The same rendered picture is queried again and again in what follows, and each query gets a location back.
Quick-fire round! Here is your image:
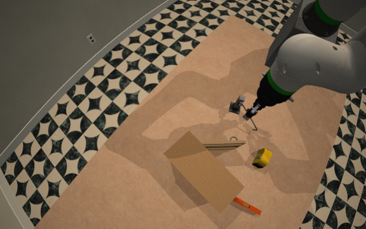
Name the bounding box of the grey post with hook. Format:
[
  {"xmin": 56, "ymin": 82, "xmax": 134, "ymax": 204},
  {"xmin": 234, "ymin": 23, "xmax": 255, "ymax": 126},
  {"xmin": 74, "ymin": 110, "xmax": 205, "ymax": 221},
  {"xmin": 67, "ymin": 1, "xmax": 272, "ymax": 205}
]
[{"xmin": 229, "ymin": 95, "xmax": 257, "ymax": 130}]

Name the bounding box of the yellow tape measure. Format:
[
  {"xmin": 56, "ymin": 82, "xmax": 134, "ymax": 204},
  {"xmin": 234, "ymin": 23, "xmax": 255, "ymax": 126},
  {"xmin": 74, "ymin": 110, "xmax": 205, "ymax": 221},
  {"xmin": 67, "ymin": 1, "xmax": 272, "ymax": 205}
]
[{"xmin": 252, "ymin": 148, "xmax": 272, "ymax": 169}]

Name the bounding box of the orange spirit level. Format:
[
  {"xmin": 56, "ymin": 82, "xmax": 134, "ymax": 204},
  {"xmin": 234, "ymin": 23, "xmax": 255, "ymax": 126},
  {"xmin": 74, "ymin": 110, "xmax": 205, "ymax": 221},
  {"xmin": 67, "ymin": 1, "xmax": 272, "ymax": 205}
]
[{"xmin": 233, "ymin": 197, "xmax": 262, "ymax": 215}]

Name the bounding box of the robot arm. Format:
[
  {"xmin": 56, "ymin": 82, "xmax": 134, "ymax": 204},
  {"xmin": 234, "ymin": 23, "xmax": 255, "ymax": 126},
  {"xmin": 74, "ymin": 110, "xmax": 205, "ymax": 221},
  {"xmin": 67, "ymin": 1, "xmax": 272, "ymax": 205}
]
[{"xmin": 259, "ymin": 0, "xmax": 366, "ymax": 104}]

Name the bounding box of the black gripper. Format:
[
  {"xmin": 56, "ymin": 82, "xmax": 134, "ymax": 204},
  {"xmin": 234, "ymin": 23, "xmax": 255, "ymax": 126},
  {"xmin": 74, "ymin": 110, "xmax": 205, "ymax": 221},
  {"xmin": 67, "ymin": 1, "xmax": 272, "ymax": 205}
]
[{"xmin": 242, "ymin": 87, "xmax": 276, "ymax": 121}]

